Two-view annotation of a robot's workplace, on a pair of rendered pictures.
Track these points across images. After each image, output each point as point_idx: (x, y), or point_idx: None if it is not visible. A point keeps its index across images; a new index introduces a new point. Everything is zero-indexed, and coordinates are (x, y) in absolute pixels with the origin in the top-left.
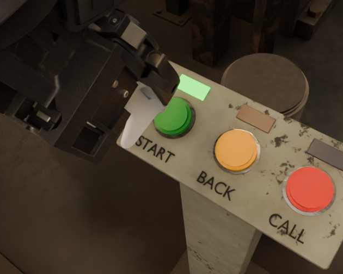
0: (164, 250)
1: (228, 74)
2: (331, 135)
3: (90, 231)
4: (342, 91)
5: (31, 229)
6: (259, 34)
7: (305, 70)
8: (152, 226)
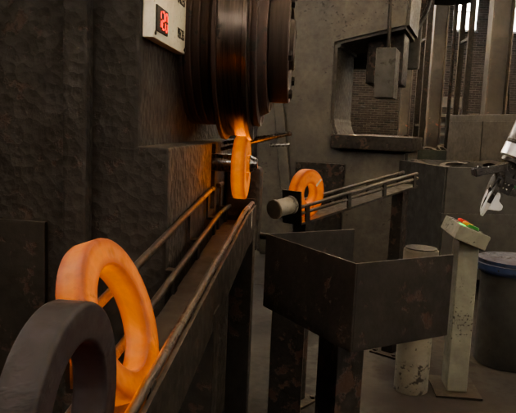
0: (466, 405)
1: (427, 250)
2: (312, 370)
3: None
4: (268, 370)
5: None
6: (307, 336)
7: (260, 383)
8: (460, 412)
